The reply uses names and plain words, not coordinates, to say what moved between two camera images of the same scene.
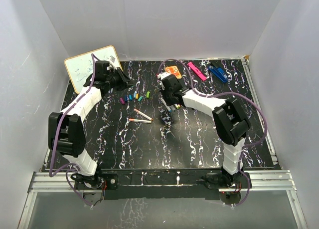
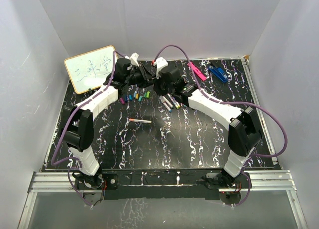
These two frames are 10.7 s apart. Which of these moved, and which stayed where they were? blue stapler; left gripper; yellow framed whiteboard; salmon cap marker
Moved: left gripper
Stayed: yellow framed whiteboard; salmon cap marker; blue stapler
